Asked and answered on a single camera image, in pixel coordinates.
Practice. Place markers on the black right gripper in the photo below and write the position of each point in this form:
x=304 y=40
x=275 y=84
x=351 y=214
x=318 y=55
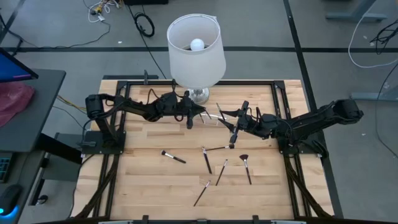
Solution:
x=248 y=124

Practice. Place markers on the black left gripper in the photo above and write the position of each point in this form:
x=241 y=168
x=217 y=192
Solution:
x=188 y=107

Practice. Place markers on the slim black makeup brush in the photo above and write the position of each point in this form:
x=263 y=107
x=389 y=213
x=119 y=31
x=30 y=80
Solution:
x=221 y=172
x=201 y=118
x=220 y=110
x=217 y=148
x=201 y=193
x=207 y=161

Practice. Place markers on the black brush long silver ferrule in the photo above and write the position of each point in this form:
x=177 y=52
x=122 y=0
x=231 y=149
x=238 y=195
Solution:
x=208 y=115

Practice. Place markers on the thick fluffy powder brush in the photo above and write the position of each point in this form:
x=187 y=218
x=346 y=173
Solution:
x=174 y=157

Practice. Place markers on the black fan makeup brush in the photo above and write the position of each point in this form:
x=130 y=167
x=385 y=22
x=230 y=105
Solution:
x=247 y=171

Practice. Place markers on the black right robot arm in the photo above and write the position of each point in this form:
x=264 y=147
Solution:
x=311 y=123

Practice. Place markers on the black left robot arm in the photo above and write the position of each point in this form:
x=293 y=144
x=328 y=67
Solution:
x=136 y=107

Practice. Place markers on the clear acrylic organizer box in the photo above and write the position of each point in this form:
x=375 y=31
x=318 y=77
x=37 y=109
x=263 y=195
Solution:
x=217 y=122

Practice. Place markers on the white shade silver table lamp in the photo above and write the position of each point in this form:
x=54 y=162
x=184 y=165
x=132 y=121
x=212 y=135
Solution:
x=196 y=68

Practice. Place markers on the white light bulb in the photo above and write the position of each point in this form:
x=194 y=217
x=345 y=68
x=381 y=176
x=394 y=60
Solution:
x=197 y=44

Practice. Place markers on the black side desk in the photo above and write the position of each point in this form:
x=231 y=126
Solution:
x=37 y=109

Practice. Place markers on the grey table foot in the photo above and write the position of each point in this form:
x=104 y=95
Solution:
x=357 y=16

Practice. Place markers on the pink cloth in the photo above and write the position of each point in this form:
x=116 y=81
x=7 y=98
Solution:
x=14 y=99

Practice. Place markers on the monitor with blue screen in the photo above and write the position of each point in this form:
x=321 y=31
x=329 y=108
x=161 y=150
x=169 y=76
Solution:
x=12 y=68

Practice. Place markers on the dark keyboard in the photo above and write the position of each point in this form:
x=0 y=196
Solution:
x=4 y=168

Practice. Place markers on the black computer mouse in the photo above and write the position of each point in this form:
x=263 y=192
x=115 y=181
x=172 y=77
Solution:
x=9 y=197

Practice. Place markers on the black aluminium rig frame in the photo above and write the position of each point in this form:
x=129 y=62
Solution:
x=248 y=82

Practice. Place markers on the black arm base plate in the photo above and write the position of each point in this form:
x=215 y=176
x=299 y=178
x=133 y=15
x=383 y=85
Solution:
x=284 y=150
x=93 y=146

